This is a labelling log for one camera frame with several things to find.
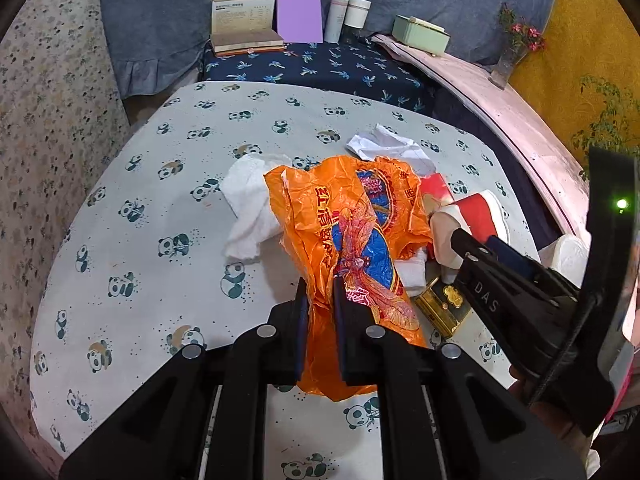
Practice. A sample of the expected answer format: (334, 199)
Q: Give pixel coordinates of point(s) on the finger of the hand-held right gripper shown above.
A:
(470, 246)
(507, 256)

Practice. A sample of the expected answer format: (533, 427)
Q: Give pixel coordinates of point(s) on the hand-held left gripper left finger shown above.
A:
(301, 322)

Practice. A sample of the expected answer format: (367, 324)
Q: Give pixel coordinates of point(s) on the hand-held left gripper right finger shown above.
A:
(340, 322)

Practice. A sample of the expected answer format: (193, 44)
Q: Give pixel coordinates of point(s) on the black and gold cigarette box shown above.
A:
(440, 310)

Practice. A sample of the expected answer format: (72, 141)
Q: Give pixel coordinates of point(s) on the orange printed plastic bag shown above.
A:
(310, 210)

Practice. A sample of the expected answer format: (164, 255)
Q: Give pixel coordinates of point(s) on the white paper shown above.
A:
(380, 145)

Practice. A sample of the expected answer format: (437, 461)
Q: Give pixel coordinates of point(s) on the person's right hand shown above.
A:
(525, 392)

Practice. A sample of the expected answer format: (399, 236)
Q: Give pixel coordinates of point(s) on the red and white paper cup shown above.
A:
(480, 215)

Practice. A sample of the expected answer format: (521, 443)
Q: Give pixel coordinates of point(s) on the small white tissue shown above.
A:
(413, 272)

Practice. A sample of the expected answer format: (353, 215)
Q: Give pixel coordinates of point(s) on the red packet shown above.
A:
(437, 190)

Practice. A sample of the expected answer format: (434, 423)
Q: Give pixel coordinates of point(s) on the dark purple cloth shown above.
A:
(480, 145)

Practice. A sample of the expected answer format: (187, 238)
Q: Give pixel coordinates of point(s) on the white crumpled tissue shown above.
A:
(247, 195)

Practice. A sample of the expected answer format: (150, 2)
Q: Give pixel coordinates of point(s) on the pink curved board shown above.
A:
(500, 100)

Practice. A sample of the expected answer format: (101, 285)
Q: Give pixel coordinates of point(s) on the glass vase with pink flowers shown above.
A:
(507, 67)

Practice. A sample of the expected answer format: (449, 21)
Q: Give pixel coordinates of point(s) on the pale green box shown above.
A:
(420, 35)

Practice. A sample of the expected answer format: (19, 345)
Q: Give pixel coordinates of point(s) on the navy printed cloth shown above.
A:
(325, 67)

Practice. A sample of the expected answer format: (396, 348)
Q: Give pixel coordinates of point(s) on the yellow cloth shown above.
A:
(590, 35)

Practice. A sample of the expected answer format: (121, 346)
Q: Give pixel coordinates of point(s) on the white jar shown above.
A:
(357, 12)

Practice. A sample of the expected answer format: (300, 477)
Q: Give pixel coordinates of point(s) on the white bottle with pink band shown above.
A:
(335, 20)

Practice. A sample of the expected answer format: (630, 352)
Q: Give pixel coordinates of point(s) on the purple card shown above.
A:
(300, 15)

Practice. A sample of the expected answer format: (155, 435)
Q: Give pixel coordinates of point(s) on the open beige gift box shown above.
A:
(242, 15)

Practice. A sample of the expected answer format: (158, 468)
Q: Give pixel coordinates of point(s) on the floral patterned cloth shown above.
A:
(45, 110)

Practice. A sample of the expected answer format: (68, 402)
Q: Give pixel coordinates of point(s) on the blue-grey cloth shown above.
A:
(165, 10)

